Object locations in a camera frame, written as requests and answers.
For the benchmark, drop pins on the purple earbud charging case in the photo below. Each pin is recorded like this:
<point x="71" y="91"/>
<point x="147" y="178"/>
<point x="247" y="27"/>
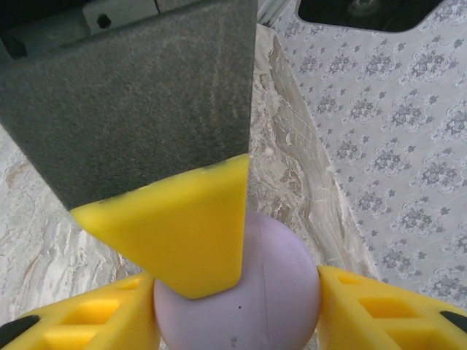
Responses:
<point x="273" y="291"/>

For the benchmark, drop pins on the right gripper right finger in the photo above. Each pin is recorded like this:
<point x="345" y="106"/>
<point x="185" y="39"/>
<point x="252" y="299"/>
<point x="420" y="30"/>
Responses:
<point x="383" y="321"/>

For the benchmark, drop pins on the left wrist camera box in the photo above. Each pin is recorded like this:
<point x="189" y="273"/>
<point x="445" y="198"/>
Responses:
<point x="365" y="14"/>

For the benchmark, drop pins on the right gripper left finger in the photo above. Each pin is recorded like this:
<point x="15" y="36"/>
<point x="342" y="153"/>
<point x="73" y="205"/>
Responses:
<point x="91" y="321"/>

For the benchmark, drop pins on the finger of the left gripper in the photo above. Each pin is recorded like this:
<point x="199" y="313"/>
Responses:
<point x="146" y="127"/>

